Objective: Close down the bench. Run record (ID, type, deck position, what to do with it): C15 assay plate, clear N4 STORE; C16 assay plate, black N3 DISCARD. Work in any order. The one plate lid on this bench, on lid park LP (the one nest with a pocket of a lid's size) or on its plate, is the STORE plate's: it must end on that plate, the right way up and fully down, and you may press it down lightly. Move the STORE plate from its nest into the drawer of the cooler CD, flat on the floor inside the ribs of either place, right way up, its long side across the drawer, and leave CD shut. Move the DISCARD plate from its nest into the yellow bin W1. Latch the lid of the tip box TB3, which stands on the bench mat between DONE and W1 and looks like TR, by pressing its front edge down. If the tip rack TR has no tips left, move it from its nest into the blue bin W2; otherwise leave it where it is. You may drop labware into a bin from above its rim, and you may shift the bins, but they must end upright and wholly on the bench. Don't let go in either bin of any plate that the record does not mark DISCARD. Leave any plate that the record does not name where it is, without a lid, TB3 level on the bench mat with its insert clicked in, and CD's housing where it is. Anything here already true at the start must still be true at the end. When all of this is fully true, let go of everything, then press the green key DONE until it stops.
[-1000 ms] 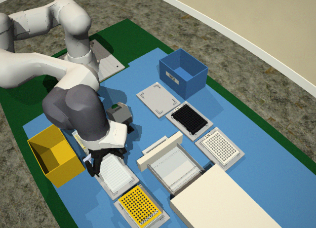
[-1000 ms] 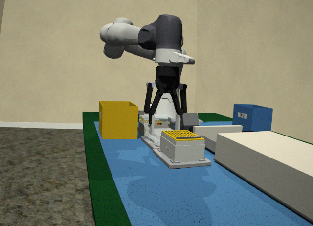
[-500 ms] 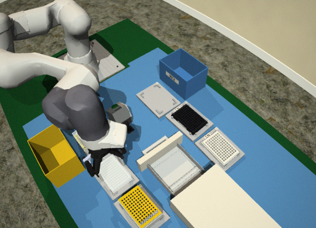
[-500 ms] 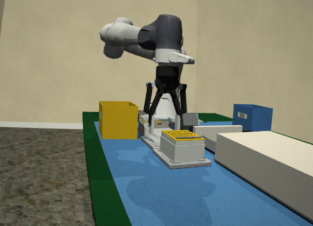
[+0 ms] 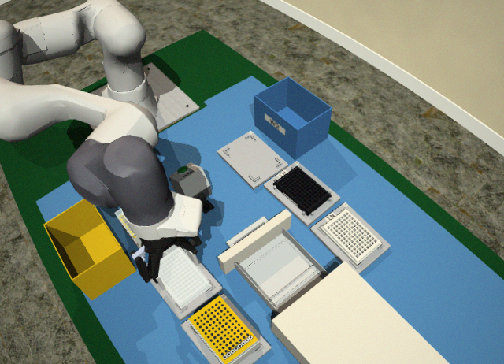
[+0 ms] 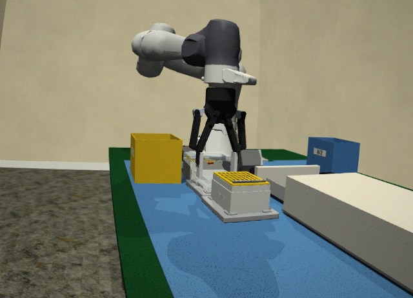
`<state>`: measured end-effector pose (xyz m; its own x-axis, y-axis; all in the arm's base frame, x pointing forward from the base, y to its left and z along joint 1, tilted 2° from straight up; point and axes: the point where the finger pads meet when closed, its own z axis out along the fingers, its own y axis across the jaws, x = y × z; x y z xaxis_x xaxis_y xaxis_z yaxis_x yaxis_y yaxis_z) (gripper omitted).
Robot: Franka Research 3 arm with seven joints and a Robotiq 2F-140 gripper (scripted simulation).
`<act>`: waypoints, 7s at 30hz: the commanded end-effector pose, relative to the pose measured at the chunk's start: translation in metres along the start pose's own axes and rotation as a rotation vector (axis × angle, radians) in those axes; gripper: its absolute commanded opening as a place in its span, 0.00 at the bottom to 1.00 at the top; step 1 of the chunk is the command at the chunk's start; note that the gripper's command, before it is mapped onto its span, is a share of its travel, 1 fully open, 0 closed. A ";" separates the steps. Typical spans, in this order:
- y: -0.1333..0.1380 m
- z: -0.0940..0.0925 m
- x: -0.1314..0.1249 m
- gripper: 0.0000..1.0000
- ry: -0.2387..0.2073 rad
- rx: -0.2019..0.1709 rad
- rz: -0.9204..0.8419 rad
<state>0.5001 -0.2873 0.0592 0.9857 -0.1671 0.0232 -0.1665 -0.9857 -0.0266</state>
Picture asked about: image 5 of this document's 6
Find yellow open-top bin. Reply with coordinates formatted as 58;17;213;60
44;199;136;300

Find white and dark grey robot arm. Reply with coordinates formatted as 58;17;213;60
0;0;202;240

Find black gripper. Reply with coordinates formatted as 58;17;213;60
130;236;202;291

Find blue open-top bin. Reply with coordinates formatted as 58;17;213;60
254;77;332;160

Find blue bench mat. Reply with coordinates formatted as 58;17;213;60
82;76;504;364

